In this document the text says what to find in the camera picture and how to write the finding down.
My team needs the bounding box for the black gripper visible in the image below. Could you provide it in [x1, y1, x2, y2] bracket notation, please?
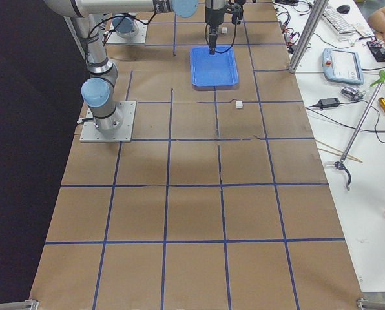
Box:
[205, 0, 227, 54]

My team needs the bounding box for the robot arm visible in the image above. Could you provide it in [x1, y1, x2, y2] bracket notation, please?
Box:
[45, 1, 198, 131]
[204, 0, 247, 55]

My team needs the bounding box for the blue plastic tray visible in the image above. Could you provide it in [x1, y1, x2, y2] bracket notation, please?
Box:
[189, 45, 239, 88]

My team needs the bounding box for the white keyboard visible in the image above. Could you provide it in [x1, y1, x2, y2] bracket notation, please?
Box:
[322, 6, 355, 36]

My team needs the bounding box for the black power adapter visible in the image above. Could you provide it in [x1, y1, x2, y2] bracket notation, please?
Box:
[317, 98, 340, 110]

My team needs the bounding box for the teach pendant tablet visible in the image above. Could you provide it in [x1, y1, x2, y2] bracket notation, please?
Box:
[322, 48, 364, 85]

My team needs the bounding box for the black computer mouse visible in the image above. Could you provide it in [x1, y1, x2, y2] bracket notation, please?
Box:
[336, 5, 351, 14]

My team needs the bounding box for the wooden chopstick pair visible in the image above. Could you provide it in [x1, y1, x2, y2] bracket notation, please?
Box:
[315, 139, 362, 163]

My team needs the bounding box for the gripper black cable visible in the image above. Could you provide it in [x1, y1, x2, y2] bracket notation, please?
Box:
[215, 3, 242, 54]

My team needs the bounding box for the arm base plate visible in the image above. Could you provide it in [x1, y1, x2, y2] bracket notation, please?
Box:
[106, 21, 147, 45]
[79, 101, 136, 143]

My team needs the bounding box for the aluminium frame post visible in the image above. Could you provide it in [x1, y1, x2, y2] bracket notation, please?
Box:
[288, 0, 328, 74]

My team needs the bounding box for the green handled reacher grabber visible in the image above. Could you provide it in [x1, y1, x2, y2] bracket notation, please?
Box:
[333, 70, 385, 191]

